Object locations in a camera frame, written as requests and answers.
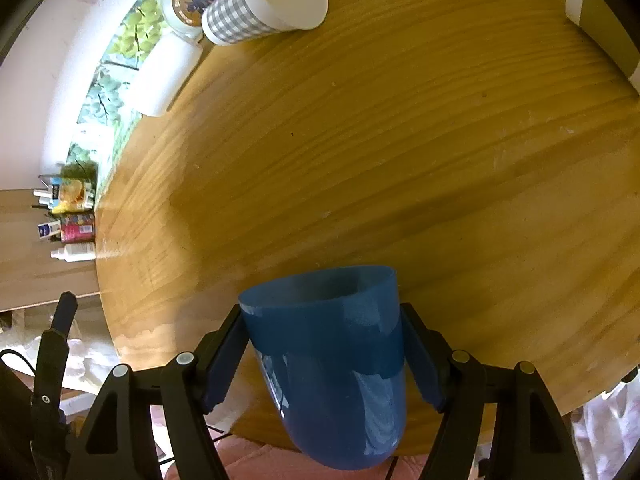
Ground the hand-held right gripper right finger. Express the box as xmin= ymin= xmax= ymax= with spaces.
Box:
xmin=399 ymin=302 xmax=587 ymax=480

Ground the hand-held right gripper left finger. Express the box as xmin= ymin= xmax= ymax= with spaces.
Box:
xmin=65 ymin=304 xmax=249 ymax=480

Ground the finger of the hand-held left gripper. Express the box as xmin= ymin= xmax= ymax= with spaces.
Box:
xmin=29 ymin=291 xmax=80 ymax=480

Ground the blue plastic cup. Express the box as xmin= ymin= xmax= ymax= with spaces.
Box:
xmin=237 ymin=265 xmax=407 ymax=472

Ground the white cup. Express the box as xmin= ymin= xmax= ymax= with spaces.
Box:
xmin=126 ymin=35 xmax=205 ymax=118

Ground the grape print paper cup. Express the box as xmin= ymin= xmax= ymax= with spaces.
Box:
xmin=161 ymin=0 xmax=251 ymax=43

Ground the grey checked paper cup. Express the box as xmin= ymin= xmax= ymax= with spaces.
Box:
xmin=201 ymin=0 xmax=329 ymax=47

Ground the white cloth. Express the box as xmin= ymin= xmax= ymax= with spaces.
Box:
xmin=10 ymin=332 xmax=123 ymax=396
xmin=570 ymin=367 xmax=640 ymax=480

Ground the white plastic bottle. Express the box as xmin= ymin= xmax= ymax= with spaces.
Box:
xmin=50 ymin=242 xmax=97 ymax=262

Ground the pink printed can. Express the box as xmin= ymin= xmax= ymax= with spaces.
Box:
xmin=59 ymin=213 xmax=97 ymax=243

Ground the yellow printed packet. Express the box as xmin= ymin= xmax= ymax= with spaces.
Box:
xmin=50 ymin=177 xmax=96 ymax=213

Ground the green floral printed cloth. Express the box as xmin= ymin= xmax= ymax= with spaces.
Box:
xmin=67 ymin=0 xmax=173 ymax=201

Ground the white and olive box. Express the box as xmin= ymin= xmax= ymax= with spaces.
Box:
xmin=565 ymin=0 xmax=640 ymax=88

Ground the black cable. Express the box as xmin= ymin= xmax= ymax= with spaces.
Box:
xmin=0 ymin=349 xmax=38 ymax=378

